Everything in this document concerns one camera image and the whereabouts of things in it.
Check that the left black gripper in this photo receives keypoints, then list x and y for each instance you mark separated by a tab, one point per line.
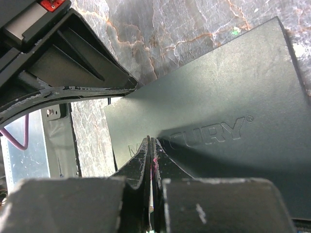
49	55

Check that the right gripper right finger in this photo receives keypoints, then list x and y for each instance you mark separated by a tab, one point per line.
184	204

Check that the black network switch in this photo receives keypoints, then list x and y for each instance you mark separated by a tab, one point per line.
240	110

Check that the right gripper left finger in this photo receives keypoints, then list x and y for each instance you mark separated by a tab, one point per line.
116	204

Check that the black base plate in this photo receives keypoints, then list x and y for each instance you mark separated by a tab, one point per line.
60	142

